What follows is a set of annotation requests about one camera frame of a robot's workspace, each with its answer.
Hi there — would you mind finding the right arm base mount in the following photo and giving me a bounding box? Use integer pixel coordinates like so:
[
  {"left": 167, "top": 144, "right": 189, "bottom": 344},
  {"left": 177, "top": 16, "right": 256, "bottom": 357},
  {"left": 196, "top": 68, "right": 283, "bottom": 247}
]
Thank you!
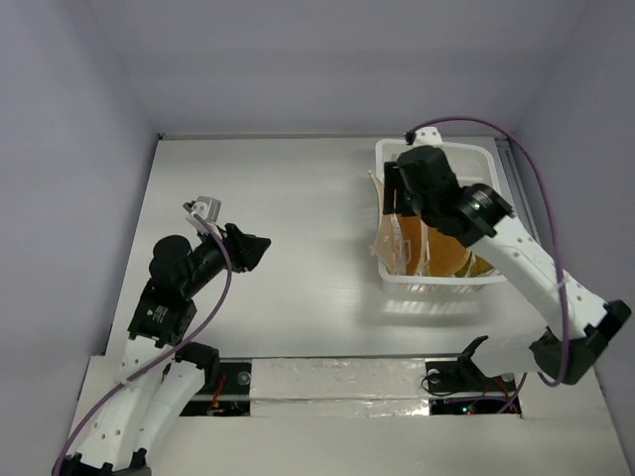
[{"left": 421, "top": 336, "right": 516, "bottom": 398}]

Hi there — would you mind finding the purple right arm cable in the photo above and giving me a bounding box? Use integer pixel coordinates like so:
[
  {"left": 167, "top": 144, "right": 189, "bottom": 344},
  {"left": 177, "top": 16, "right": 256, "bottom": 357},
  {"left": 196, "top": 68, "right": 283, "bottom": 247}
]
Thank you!
[{"left": 405, "top": 116, "right": 572, "bottom": 388}]

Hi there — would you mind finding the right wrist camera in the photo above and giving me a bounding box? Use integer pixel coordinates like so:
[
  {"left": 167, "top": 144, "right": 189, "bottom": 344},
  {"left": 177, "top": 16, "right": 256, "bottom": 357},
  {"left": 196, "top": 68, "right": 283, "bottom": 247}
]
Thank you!
[{"left": 405, "top": 126, "right": 444, "bottom": 147}]

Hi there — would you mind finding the round orange woven plate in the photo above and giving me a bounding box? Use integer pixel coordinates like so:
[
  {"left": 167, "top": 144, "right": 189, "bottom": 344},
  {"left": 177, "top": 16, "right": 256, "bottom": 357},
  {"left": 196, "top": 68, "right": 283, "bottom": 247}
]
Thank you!
[{"left": 397, "top": 215, "right": 428, "bottom": 276}]

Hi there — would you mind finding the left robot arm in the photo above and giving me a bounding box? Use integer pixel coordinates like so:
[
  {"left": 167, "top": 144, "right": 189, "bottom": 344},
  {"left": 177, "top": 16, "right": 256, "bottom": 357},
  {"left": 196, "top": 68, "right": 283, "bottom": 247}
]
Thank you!
[{"left": 53, "top": 223, "right": 271, "bottom": 475}]

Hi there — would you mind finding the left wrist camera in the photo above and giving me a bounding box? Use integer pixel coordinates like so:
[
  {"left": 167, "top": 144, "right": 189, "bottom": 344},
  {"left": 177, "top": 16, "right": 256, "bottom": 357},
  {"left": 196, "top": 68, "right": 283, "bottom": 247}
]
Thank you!
[{"left": 183, "top": 196, "right": 221, "bottom": 234}]

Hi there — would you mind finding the yellow woven fan plate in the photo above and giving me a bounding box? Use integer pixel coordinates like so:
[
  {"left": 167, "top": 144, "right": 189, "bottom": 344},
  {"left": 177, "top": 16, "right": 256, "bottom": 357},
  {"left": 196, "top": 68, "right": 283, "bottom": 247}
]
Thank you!
[{"left": 466, "top": 254, "right": 495, "bottom": 278}]

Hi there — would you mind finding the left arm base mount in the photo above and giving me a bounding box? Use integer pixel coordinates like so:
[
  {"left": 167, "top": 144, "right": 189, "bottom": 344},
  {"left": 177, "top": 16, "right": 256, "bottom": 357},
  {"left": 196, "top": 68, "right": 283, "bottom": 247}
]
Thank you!
[{"left": 181, "top": 360, "right": 252, "bottom": 417}]

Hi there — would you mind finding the square woven bamboo plate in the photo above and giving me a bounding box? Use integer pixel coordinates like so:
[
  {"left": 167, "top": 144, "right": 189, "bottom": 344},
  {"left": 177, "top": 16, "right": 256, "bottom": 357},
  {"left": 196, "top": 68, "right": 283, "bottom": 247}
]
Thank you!
[{"left": 368, "top": 171, "right": 411, "bottom": 276}]

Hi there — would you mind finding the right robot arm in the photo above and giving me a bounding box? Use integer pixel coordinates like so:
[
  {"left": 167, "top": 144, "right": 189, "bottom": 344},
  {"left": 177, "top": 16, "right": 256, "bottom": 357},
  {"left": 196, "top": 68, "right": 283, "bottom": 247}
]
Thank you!
[{"left": 382, "top": 145, "right": 631, "bottom": 389}]

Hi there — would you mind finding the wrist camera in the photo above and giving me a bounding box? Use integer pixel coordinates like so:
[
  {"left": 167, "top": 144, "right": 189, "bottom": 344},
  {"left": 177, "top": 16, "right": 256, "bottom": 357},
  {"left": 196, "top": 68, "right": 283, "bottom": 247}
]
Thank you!
[
  {"left": 405, "top": 126, "right": 444, "bottom": 147},
  {"left": 183, "top": 196, "right": 221, "bottom": 234}
]

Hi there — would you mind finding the middle orange woven plate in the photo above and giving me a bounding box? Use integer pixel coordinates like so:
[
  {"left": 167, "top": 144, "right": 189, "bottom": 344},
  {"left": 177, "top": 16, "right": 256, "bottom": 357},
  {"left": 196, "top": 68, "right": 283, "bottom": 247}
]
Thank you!
[{"left": 427, "top": 227, "right": 471, "bottom": 278}]

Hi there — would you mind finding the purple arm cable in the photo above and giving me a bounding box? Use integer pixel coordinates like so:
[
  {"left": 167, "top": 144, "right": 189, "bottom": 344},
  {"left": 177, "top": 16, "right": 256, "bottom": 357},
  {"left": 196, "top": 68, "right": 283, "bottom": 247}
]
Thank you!
[
  {"left": 405, "top": 116, "right": 572, "bottom": 388},
  {"left": 53, "top": 212, "right": 234, "bottom": 475}
]

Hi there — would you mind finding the silver foil covered panel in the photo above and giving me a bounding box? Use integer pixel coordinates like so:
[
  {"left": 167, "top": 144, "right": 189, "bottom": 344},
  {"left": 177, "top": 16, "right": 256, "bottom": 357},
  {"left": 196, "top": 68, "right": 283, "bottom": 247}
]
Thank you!
[{"left": 249, "top": 358, "right": 431, "bottom": 418}]

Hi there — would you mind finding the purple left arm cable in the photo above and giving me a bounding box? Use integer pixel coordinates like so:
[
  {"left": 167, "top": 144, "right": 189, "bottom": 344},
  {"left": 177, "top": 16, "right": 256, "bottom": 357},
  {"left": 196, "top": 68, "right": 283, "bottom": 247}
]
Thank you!
[{"left": 53, "top": 212, "right": 234, "bottom": 475}]

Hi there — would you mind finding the white plastic dish rack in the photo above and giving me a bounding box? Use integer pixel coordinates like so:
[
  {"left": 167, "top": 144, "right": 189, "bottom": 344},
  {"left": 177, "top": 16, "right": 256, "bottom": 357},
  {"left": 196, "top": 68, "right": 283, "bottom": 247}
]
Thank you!
[{"left": 373, "top": 139, "right": 507, "bottom": 296}]

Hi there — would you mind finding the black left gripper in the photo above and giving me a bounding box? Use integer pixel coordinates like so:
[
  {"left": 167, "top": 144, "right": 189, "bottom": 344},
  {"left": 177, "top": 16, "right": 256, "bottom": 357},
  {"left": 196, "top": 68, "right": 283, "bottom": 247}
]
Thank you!
[{"left": 183, "top": 220, "right": 269, "bottom": 296}]

